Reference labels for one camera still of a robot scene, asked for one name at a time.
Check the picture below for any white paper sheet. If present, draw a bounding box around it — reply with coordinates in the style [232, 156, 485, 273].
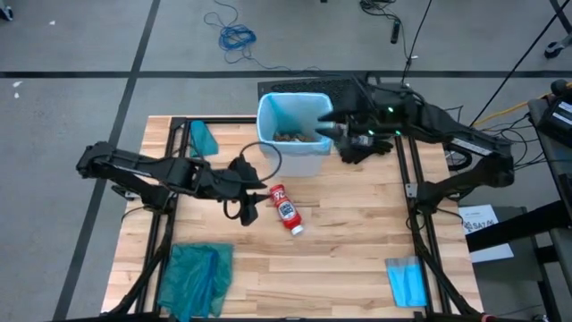
[458, 204, 515, 264]

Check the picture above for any black aluminium table frame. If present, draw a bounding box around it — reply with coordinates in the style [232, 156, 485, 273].
[100, 114, 492, 322]

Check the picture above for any black desk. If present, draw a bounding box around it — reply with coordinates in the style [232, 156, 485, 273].
[526, 96, 572, 211]

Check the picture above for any dark grey desk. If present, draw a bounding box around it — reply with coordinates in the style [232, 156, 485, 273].
[458, 199, 572, 296]

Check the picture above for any black work glove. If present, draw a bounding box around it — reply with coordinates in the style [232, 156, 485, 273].
[339, 138, 395, 165]

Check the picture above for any white plastic trash bin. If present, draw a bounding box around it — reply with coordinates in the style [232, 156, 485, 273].
[257, 91, 335, 178]

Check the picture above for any thin black hanging cable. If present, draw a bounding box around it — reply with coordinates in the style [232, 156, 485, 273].
[400, 0, 433, 86]
[468, 0, 572, 129]

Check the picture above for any black beam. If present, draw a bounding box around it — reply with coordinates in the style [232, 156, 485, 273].
[464, 199, 572, 254]

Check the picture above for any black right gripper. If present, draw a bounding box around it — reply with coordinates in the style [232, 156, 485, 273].
[315, 82, 419, 140]

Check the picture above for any yellow cable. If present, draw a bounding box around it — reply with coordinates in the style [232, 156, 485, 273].
[471, 81, 572, 126]

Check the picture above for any red sauce bottle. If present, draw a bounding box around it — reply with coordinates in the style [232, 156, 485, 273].
[269, 183, 305, 237]

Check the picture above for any large teal plastic bag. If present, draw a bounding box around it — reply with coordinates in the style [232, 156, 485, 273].
[156, 242, 235, 322]

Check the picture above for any light blue bin liner bag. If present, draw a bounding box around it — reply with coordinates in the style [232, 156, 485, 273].
[257, 91, 335, 157]

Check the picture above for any small teal folded bag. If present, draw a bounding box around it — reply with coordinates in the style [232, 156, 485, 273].
[189, 119, 220, 158]

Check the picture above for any black box with labels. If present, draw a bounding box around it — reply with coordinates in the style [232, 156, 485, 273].
[537, 98, 572, 135]

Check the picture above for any blue coiled cable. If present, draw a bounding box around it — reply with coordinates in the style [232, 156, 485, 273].
[203, 0, 323, 75]

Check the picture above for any blue folded plastic bag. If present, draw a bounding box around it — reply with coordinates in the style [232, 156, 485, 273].
[384, 256, 429, 309]

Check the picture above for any black perforated computer case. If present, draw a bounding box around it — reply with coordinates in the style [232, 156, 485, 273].
[257, 74, 373, 114]

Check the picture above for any black cable bundle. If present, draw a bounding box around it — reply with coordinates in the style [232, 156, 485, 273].
[359, 0, 399, 21]

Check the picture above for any black round knob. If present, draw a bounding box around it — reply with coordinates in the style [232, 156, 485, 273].
[550, 79, 571, 97]

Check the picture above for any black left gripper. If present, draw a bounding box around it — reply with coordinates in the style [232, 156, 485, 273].
[209, 156, 273, 227]

